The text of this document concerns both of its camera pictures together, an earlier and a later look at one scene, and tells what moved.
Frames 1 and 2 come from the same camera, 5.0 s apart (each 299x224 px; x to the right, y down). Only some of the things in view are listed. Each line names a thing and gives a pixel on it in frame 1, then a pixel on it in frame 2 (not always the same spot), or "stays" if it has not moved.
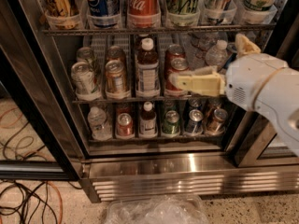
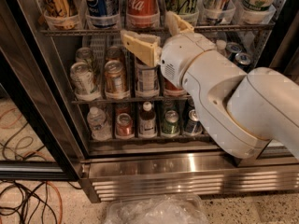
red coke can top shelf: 143,7 stays
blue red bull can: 219,1 stays
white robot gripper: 249,79 → 182,54
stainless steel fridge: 85,91 stays
